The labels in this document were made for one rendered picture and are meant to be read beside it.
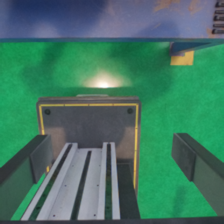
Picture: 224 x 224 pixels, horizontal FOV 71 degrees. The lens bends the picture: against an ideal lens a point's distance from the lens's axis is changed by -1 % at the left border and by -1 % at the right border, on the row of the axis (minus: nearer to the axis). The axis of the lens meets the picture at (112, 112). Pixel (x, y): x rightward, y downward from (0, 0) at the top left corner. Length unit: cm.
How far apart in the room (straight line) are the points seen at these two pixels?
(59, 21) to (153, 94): 94
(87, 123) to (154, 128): 66
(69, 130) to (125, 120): 39
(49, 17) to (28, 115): 98
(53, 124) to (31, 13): 66
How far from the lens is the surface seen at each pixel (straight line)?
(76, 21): 75
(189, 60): 150
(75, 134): 114
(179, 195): 197
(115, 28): 74
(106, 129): 110
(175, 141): 17
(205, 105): 162
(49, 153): 17
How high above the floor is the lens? 135
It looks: 75 degrees down
